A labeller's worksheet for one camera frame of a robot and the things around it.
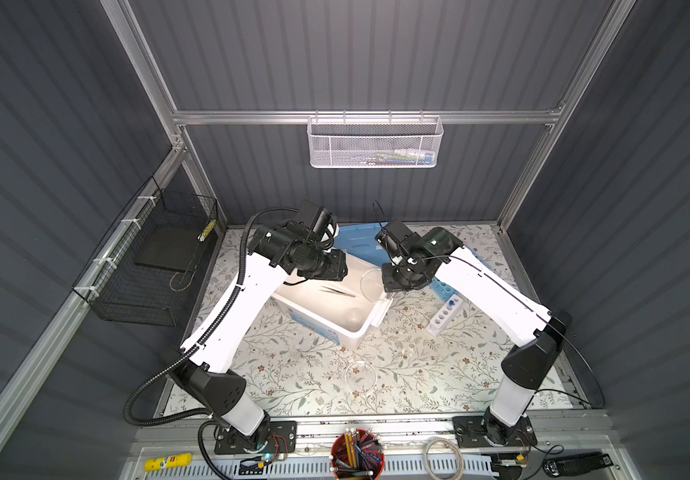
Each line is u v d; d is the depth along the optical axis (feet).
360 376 2.73
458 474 2.21
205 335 1.34
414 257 1.69
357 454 2.06
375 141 4.05
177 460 2.28
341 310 3.13
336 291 3.33
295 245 1.54
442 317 2.98
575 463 2.11
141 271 2.37
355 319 3.05
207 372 1.32
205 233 2.64
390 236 1.93
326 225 1.83
